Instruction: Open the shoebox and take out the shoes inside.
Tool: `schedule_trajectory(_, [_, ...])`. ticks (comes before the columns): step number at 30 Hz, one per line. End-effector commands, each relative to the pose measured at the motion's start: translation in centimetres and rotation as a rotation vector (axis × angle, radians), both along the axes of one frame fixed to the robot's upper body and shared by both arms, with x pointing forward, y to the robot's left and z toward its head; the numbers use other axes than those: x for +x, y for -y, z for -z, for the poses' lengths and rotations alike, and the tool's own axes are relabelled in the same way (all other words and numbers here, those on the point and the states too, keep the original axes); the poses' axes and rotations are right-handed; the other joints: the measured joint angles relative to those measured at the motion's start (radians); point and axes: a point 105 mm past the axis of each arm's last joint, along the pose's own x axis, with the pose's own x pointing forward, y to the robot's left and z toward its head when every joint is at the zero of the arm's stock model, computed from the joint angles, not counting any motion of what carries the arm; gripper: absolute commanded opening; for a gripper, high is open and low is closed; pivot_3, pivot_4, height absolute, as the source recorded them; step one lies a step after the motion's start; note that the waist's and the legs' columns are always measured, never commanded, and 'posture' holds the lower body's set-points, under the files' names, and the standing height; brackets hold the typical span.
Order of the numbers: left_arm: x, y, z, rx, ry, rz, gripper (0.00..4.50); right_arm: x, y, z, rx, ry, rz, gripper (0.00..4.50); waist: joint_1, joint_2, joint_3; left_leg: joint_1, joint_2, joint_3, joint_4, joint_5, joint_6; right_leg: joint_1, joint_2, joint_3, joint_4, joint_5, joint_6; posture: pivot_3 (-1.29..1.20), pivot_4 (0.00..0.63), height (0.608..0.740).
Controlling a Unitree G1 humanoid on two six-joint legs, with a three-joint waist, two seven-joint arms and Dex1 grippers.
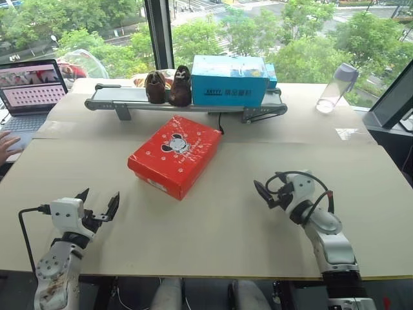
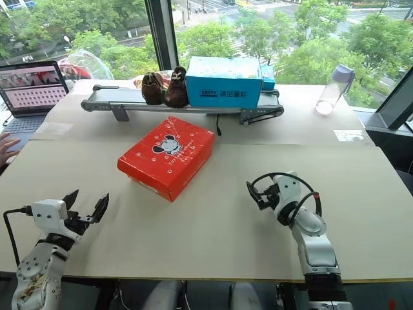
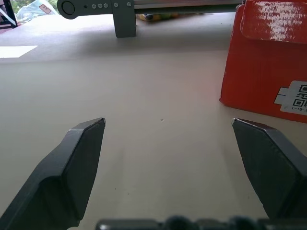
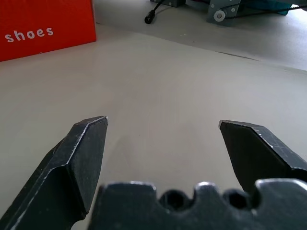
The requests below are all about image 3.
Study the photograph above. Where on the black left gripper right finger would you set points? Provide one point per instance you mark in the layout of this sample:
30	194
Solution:
271	167

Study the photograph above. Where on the clear plastic bag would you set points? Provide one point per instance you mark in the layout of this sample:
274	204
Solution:
36	8

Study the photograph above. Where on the red cardboard box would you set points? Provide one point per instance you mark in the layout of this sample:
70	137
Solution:
263	67

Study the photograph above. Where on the yellow green object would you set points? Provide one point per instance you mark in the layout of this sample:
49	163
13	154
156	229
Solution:
157	16

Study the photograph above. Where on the dark metal rack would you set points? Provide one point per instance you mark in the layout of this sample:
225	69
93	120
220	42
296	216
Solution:
7	14

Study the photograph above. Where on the white QR code label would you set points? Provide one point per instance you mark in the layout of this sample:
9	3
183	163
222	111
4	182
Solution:
293	98

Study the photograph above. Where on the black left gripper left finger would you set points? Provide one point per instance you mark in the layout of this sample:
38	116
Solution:
60	182

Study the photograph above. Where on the grey metal bracket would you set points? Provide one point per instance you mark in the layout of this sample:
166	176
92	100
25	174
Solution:
120	14

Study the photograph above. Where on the white paper sheet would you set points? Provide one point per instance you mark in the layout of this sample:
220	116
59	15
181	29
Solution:
15	51

